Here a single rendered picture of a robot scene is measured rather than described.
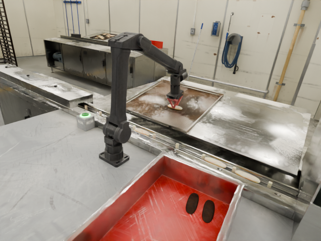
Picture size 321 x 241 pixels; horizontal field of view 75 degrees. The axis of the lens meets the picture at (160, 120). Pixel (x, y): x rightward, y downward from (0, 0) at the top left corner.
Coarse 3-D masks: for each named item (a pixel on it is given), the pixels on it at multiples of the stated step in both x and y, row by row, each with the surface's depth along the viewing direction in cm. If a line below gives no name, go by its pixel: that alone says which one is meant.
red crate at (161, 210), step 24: (168, 192) 78; (192, 192) 79; (144, 216) 68; (168, 216) 69; (192, 216) 69; (216, 216) 70; (120, 240) 60; (144, 240) 61; (168, 240) 61; (192, 240) 62
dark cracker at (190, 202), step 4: (192, 196) 76; (196, 196) 76; (188, 200) 74; (192, 200) 74; (196, 200) 74; (188, 204) 73; (192, 204) 73; (196, 204) 73; (188, 208) 71; (192, 208) 71; (188, 212) 70; (192, 212) 70
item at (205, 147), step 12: (108, 96) 170; (84, 108) 145; (108, 108) 148; (132, 120) 132; (144, 120) 134; (312, 120) 153; (168, 132) 121; (312, 132) 135; (192, 144) 111; (204, 144) 112; (228, 156) 103; (252, 168) 96; (264, 168) 97; (300, 168) 98; (288, 180) 90
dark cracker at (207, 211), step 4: (208, 200) 75; (204, 204) 74; (208, 204) 73; (212, 204) 73; (204, 208) 72; (208, 208) 71; (212, 208) 72; (204, 212) 70; (208, 212) 70; (212, 212) 70; (204, 216) 69; (208, 216) 69; (212, 216) 69; (204, 220) 68; (208, 220) 68
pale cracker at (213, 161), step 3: (204, 159) 94; (207, 159) 93; (210, 159) 93; (213, 159) 93; (210, 162) 92; (213, 162) 92; (216, 162) 92; (219, 162) 92; (216, 165) 90; (219, 165) 90; (222, 165) 90; (225, 165) 91
